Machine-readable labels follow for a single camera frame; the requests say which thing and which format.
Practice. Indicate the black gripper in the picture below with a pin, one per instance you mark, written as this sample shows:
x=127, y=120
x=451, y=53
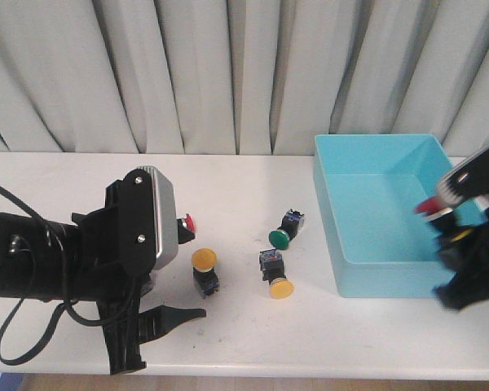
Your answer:
x=117, y=244
x=464, y=249

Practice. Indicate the red push button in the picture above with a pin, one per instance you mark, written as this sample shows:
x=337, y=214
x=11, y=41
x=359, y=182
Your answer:
x=436, y=212
x=186, y=229

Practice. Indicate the yellow push button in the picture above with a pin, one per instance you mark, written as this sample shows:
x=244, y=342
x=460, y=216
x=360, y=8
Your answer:
x=205, y=278
x=272, y=267

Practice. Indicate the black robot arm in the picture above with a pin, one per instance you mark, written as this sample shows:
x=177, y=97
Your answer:
x=37, y=257

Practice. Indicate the blue plastic box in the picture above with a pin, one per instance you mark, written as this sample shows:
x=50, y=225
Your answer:
x=367, y=186

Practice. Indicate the red lying push button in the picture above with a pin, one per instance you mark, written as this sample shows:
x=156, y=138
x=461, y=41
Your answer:
x=186, y=229

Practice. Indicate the yellow lying push button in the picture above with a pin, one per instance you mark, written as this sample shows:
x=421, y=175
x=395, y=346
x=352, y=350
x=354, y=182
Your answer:
x=272, y=267

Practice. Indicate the green lying push button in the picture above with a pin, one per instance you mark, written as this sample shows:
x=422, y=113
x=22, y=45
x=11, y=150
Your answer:
x=291, y=224

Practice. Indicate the grey pleated curtain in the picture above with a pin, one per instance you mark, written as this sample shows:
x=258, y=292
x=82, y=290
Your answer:
x=240, y=77

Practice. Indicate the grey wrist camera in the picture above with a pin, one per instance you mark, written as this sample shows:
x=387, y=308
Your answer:
x=148, y=231
x=468, y=179

